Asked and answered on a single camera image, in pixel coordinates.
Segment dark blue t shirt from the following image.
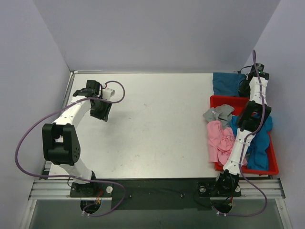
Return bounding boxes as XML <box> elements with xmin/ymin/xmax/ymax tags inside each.
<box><xmin>213</xmin><ymin>73</ymin><xmax>245</xmax><ymax>97</ymax></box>

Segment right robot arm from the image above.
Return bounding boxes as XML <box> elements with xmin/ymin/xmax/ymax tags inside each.
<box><xmin>213</xmin><ymin>63</ymin><xmax>272</xmax><ymax>195</ymax></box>

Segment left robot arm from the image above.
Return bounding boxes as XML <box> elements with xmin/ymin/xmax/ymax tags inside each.
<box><xmin>42</xmin><ymin>80</ymin><xmax>115</xmax><ymax>197</ymax></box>

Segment red plastic bin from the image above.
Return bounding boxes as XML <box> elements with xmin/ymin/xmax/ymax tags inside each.
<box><xmin>210</xmin><ymin>95</ymin><xmax>279</xmax><ymax>175</ymax></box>

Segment grey t shirt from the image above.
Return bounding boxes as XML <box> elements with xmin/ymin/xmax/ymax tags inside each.
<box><xmin>203</xmin><ymin>104</ymin><xmax>234</xmax><ymax>129</ymax></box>

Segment pink t shirt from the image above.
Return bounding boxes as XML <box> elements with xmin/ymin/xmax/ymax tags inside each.
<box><xmin>207</xmin><ymin>121</ymin><xmax>235</xmax><ymax>166</ymax></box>

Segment bright blue t shirt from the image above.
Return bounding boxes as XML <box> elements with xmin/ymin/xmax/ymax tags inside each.
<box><xmin>244</xmin><ymin>116</ymin><xmax>273</xmax><ymax>171</ymax></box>

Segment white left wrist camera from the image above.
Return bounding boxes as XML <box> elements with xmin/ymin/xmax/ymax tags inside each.
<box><xmin>102</xmin><ymin>88</ymin><xmax>115</xmax><ymax>101</ymax></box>

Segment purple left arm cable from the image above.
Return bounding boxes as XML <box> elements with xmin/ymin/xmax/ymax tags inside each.
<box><xmin>14</xmin><ymin>81</ymin><xmax>126</xmax><ymax>217</ymax></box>

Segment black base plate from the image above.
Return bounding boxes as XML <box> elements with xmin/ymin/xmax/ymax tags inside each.
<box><xmin>70</xmin><ymin>178</ymin><xmax>241</xmax><ymax>213</ymax></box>

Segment aluminium front rail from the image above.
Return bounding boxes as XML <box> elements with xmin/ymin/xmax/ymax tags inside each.
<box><xmin>29</xmin><ymin>179</ymin><xmax>285</xmax><ymax>200</ymax></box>

